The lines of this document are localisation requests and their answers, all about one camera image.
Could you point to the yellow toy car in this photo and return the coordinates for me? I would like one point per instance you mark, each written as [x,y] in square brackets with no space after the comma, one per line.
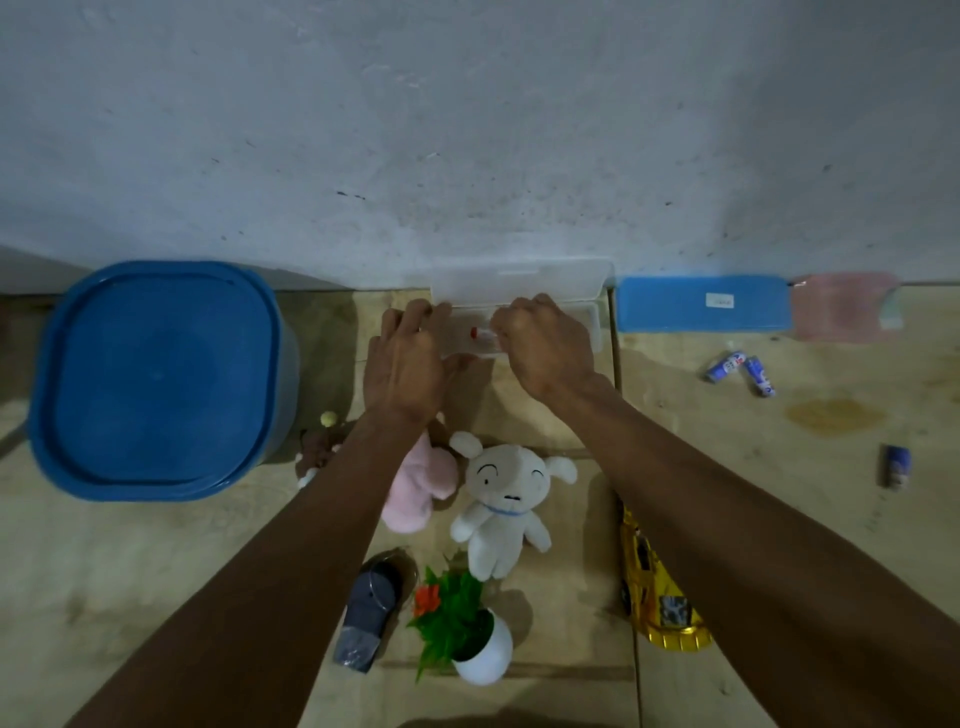
[656,592]

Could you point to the pink plush toy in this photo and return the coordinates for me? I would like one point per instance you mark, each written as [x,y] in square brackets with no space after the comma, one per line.
[420,484]

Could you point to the clear plastic box lid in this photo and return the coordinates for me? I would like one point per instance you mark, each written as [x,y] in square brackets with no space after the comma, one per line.
[525,279]

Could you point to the artificial plant in white pot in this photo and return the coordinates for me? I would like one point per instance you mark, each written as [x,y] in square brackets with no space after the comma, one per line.
[465,630]

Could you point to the large blue lidded container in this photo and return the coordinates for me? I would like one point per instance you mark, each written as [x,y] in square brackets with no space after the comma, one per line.
[161,379]

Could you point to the blue and white battery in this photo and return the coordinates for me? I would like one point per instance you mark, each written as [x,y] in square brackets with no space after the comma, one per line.
[760,376]
[726,367]
[897,466]

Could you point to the clear plastic storage box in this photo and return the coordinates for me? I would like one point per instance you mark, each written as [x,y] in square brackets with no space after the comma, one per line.
[592,322]

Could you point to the brown plush toy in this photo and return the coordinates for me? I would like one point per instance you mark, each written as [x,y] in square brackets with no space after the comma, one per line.
[319,450]

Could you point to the person's left hand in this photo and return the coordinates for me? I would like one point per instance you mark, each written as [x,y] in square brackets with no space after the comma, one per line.
[405,367]

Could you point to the pink plastic case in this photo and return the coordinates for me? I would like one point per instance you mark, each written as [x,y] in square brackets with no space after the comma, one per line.
[844,307]

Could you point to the person's right thumb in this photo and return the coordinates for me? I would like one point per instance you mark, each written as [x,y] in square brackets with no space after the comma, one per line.
[501,328]

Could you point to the small red-capped white tube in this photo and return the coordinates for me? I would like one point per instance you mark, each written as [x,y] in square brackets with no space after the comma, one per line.
[482,339]

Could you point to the white plush dog toy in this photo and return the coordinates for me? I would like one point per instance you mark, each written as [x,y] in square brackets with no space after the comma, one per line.
[506,495]

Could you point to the person's right forearm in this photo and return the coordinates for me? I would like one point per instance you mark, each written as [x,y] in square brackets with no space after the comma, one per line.
[750,570]

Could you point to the person's left forearm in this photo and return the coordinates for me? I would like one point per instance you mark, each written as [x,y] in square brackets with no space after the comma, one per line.
[300,570]

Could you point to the blue flat plastic case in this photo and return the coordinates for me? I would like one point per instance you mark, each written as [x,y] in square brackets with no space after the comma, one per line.
[675,304]

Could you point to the person's left thumb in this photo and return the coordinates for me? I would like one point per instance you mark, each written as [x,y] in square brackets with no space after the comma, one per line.
[457,364]

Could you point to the person's right hand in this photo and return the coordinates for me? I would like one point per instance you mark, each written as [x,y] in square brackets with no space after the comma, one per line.
[551,352]

